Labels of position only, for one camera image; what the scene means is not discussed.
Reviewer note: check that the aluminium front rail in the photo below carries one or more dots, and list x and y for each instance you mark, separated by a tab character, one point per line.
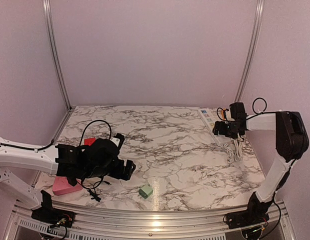
91	223

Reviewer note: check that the aluminium frame post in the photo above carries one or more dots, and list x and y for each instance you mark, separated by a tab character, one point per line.
257	24
54	52

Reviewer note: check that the right aluminium frame post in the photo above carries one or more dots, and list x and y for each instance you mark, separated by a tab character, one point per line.
257	24

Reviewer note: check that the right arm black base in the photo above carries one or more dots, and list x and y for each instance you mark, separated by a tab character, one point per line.
255	213

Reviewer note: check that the green plug adapter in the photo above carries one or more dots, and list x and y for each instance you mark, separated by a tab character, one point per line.
145	191

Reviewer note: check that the white multicolour power strip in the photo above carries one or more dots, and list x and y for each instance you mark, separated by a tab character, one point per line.
209	117

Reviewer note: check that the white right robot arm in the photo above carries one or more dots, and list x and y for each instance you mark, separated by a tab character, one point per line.
291	140

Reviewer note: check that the orange power strip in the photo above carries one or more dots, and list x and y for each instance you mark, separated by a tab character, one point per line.
221	114

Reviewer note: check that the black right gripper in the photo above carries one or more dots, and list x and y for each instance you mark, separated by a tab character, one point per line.
221	129

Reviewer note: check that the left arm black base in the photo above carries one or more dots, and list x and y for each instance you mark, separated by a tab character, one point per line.
54	216

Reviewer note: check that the left aluminium frame post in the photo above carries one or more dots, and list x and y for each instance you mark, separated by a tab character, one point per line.
54	52

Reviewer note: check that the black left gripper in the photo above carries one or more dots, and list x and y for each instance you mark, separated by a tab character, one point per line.
128	171

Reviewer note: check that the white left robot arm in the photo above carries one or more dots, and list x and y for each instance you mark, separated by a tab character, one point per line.
75	163

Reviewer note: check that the black power adapter with cable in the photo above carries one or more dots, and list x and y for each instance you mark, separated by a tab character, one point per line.
92	190

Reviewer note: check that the red cube socket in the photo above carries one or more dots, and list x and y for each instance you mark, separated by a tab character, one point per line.
89	141

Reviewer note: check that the pink triangular power strip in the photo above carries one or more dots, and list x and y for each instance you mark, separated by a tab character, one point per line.
62	187

